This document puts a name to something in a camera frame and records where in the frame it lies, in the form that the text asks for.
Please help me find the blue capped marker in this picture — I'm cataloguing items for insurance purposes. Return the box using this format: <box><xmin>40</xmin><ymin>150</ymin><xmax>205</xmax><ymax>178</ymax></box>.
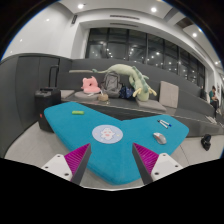
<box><xmin>160</xmin><ymin>120</ymin><xmax>172</xmax><ymax>127</ymax></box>

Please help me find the seated person in green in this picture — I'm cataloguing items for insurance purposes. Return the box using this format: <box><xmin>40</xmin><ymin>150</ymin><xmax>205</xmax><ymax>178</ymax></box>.
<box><xmin>209</xmin><ymin>87</ymin><xmax>219</xmax><ymax>110</ymax></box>

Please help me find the beige square cushion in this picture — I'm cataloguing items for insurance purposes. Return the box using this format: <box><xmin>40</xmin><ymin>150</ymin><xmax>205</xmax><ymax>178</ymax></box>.
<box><xmin>159</xmin><ymin>81</ymin><xmax>179</xmax><ymax>108</ymax></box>

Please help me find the grey backpack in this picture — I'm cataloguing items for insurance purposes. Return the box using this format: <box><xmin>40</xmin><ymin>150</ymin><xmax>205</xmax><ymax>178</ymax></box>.
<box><xmin>101</xmin><ymin>71</ymin><xmax>122</xmax><ymax>98</ymax></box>

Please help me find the black rolling speaker case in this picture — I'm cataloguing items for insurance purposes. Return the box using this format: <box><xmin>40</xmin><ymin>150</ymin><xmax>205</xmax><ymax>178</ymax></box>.
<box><xmin>34</xmin><ymin>65</ymin><xmax>62</xmax><ymax>133</ymax></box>

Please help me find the small brown basket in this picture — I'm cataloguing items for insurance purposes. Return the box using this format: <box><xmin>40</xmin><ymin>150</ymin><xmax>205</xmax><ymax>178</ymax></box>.
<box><xmin>98</xmin><ymin>94</ymin><xmax>109</xmax><ymax>102</ymax></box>

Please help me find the pink plush toy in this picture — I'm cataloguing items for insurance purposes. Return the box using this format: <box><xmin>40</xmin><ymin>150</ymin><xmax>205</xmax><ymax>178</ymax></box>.
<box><xmin>81</xmin><ymin>76</ymin><xmax>100</xmax><ymax>93</ymax></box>

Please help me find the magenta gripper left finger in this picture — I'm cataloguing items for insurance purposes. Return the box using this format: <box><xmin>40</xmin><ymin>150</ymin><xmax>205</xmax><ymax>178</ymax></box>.
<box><xmin>64</xmin><ymin>143</ymin><xmax>91</xmax><ymax>185</ymax></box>

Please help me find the grey computer mouse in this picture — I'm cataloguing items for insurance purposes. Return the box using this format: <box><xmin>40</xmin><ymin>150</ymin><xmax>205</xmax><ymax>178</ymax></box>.
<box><xmin>153</xmin><ymin>132</ymin><xmax>167</xmax><ymax>144</ymax></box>

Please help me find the grey flat seat cushion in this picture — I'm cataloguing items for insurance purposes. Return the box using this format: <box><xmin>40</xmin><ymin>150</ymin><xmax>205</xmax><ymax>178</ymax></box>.
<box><xmin>136</xmin><ymin>100</ymin><xmax>166</xmax><ymax>112</ymax></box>

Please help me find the white marker pen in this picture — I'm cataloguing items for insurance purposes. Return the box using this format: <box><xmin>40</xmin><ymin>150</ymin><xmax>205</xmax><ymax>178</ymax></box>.
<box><xmin>157</xmin><ymin>120</ymin><xmax>168</xmax><ymax>129</ymax></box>

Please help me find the black object on floor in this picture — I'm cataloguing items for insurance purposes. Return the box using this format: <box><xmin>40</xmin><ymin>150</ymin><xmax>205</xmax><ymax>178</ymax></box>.
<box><xmin>201</xmin><ymin>134</ymin><xmax>211</xmax><ymax>151</ymax></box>

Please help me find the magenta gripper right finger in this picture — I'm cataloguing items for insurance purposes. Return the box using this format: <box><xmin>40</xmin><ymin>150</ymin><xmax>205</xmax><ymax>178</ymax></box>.
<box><xmin>132</xmin><ymin>143</ymin><xmax>159</xmax><ymax>185</ymax></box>

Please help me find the dark blue bag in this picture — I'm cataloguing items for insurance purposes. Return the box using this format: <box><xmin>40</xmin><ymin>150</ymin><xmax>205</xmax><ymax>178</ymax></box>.
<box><xmin>119</xmin><ymin>86</ymin><xmax>134</xmax><ymax>99</ymax></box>

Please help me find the blue boomerang-shaped table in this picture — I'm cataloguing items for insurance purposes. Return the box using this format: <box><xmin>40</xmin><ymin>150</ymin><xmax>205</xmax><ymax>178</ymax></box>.
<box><xmin>44</xmin><ymin>102</ymin><xmax>189</xmax><ymax>185</ymax></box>

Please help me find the round white mouse pad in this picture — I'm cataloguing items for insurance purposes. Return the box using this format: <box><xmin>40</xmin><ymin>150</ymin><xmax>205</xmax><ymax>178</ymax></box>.
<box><xmin>92</xmin><ymin>125</ymin><xmax>123</xmax><ymax>144</ymax></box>

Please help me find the round grey seat cushion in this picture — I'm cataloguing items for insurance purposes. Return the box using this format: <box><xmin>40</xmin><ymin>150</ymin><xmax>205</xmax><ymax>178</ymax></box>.
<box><xmin>74</xmin><ymin>91</ymin><xmax>98</xmax><ymax>101</ymax></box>

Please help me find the green dragon plush toy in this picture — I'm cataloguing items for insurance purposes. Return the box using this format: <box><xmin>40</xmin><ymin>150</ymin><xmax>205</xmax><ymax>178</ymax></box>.
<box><xmin>103</xmin><ymin>64</ymin><xmax>157</xmax><ymax>102</ymax></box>

